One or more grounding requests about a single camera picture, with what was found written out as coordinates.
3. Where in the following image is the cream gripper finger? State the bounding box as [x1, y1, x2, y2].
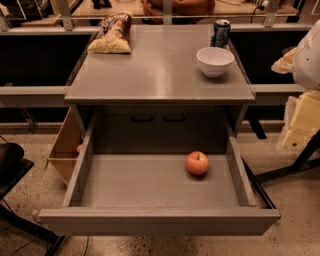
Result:
[271, 48, 296, 74]
[276, 90, 320, 154]

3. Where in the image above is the red apple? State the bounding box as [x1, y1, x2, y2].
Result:
[186, 151, 209, 175]

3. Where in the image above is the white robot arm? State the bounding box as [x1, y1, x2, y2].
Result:
[271, 20, 320, 151]

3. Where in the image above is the grey cabinet counter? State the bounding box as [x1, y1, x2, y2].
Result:
[65, 25, 254, 154]

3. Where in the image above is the open grey top drawer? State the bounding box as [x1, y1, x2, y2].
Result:
[40, 114, 280, 236]

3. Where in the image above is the black stand legs right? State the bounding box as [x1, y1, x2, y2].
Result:
[254, 129, 320, 184]

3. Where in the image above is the blue soda can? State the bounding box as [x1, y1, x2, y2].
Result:
[210, 19, 231, 48]

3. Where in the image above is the white ceramic bowl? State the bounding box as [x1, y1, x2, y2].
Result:
[196, 47, 234, 77]

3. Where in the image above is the brown yellow chip bag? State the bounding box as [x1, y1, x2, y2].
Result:
[87, 12, 132, 54]

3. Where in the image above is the small orange ball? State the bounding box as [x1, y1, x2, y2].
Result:
[76, 144, 82, 154]

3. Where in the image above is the wooden side box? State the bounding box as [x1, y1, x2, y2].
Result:
[47, 109, 82, 185]

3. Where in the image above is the black chair base left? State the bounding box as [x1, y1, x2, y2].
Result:
[0, 134, 65, 256]

